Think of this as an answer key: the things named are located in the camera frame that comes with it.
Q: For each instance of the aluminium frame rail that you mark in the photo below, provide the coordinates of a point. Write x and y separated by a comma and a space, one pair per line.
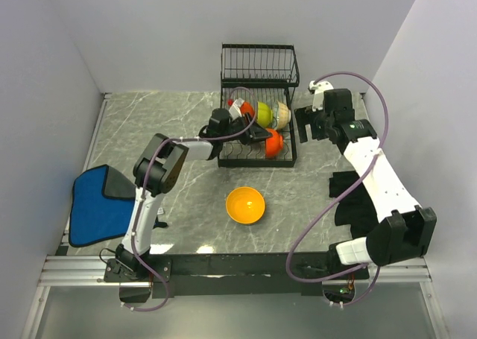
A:
73, 271

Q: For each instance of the blue cloth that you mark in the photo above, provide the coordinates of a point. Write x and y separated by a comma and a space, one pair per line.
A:
102, 204

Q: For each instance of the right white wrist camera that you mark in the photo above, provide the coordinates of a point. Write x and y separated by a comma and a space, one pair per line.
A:
317, 89

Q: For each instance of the patterned white teal bowl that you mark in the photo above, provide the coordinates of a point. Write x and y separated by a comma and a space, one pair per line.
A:
282, 115

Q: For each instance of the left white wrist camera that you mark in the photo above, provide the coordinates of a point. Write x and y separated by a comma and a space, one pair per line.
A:
235, 108

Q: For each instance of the yellow-orange bowl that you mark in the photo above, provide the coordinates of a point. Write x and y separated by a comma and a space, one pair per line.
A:
245, 205

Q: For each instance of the red-orange bowl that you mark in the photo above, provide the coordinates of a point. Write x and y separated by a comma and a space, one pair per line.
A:
273, 144
247, 108

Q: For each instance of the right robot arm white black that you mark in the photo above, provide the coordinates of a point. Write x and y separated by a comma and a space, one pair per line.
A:
404, 228

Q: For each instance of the black wire dish rack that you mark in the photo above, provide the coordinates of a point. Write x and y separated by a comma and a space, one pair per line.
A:
259, 72

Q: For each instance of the black cloth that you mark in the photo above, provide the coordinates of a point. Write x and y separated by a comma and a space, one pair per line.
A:
356, 209

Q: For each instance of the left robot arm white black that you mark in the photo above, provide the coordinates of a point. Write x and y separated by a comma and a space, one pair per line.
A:
158, 168

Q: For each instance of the black base beam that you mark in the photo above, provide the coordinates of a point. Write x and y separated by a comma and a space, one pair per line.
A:
226, 274

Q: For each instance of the lime green bowl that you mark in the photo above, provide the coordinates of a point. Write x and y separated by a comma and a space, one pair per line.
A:
264, 115

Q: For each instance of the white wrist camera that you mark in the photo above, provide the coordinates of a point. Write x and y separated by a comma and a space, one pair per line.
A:
317, 89
235, 108

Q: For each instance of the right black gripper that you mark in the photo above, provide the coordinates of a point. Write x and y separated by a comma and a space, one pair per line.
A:
305, 115

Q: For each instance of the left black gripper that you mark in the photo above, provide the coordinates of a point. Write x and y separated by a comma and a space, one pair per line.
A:
259, 132

